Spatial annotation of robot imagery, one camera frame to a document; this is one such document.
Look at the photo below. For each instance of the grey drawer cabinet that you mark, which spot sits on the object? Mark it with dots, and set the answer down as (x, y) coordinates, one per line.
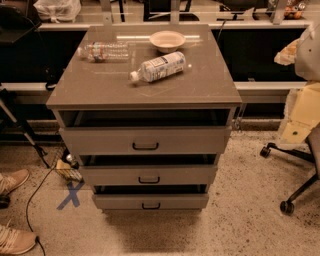
(101, 95)

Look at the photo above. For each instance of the white plastic bag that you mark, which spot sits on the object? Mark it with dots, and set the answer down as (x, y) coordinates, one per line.
(58, 11)

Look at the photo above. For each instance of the wire basket with items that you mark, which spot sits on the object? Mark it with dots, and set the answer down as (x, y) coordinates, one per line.
(66, 165)

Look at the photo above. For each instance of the black tripod leg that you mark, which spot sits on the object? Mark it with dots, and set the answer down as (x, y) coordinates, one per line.
(7, 107)

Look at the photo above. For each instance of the clear plastic water bottle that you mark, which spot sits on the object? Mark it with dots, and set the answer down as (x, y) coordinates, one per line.
(104, 52)

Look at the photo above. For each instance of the beige upper sneaker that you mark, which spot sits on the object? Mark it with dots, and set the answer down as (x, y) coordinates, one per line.
(12, 180)

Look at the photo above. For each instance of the grey bottom drawer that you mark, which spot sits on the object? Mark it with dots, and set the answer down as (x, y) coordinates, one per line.
(150, 201)

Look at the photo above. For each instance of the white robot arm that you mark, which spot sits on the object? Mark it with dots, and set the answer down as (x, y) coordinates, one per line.
(303, 106)

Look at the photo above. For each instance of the fruit pile on counter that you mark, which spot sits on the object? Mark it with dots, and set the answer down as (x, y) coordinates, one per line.
(294, 9)

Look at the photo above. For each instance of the white labelled plastic bottle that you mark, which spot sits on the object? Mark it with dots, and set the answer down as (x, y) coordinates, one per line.
(159, 68)

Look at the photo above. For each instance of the black office chair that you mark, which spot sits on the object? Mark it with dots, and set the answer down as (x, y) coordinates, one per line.
(313, 142)

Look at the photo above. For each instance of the beige lower sneaker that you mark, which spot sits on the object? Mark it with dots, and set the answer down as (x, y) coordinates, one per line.
(14, 241)

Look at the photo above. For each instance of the beige sneaker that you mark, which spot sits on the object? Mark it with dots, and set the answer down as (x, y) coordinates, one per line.
(12, 180)
(14, 241)

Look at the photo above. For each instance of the white paper bowl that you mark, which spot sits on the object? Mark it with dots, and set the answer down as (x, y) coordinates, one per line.
(167, 41)

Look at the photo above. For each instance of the blue tape cross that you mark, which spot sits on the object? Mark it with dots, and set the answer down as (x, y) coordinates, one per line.
(72, 197)

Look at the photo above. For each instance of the grey top drawer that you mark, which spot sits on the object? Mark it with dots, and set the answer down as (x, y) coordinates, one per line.
(149, 140)

